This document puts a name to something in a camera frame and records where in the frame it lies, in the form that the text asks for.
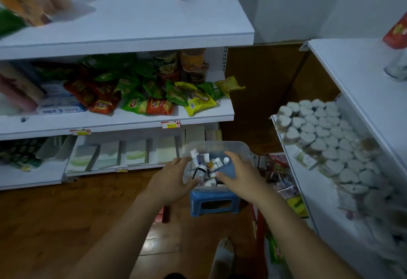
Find orange instant noodle cup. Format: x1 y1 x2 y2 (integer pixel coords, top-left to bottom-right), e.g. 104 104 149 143
178 48 207 71

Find pile of snack bags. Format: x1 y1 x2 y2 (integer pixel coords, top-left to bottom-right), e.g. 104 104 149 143
63 53 246 117

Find clear plastic bin of bottles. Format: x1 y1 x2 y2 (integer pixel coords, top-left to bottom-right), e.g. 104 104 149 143
181 141 255 190

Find small red boxes pack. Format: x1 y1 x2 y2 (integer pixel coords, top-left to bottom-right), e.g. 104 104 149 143
154 205 171 224

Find white metal shelf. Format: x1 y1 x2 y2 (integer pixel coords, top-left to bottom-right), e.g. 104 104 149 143
0 0 256 192
269 8 407 279

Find black shorts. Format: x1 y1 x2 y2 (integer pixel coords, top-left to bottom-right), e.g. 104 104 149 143
164 272 252 279

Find person's right leg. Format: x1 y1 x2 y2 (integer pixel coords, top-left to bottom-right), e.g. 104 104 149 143
217 237 236 251

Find pink packs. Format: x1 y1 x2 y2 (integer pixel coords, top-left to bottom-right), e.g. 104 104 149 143
0 61 45 114

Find green wipes pack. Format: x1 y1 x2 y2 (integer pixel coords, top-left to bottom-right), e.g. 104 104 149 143
0 8 29 39

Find dark instant noodle cup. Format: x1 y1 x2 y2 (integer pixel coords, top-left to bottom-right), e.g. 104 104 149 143
184 65 210 85

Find person's right hand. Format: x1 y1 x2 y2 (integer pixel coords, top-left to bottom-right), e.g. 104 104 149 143
215 151 278 209

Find green instant noodle cup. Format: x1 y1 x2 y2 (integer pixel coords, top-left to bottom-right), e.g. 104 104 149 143
150 50 179 76

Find pile of mixed packets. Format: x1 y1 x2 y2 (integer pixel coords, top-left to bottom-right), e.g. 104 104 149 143
251 151 311 279

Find person's right forearm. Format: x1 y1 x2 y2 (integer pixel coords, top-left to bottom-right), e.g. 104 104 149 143
254 193 363 279

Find person's left hand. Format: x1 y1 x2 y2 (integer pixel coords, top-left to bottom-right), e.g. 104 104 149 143
144 156 201 207

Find blue plastic stool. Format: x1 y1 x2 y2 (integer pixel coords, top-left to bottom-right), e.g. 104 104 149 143
190 188 241 218

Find blue tissue packs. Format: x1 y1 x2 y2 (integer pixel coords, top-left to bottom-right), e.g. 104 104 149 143
36 80 87 116

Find row of pale flat packs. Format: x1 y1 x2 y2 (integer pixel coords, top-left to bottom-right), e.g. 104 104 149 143
65 124 223 174

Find red carton box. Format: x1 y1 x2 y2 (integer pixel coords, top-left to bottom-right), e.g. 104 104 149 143
382 11 407 50

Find dark green pack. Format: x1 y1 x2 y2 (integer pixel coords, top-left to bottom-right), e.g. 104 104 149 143
0 137 48 172

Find white right slipper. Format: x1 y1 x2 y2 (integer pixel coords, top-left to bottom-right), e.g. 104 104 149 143
208 239 236 279

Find person's left forearm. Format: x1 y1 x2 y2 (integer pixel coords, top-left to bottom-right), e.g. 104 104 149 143
68 193 174 279

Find orange tissue box pack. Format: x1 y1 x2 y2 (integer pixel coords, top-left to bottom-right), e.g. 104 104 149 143
0 0 53 28

